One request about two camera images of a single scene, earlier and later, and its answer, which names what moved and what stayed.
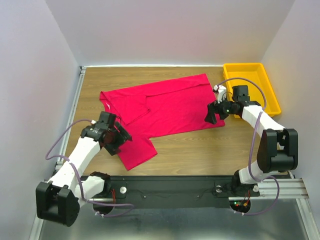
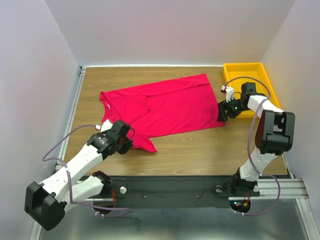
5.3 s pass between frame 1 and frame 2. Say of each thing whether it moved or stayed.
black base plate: stayed
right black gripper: moved
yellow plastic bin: stayed
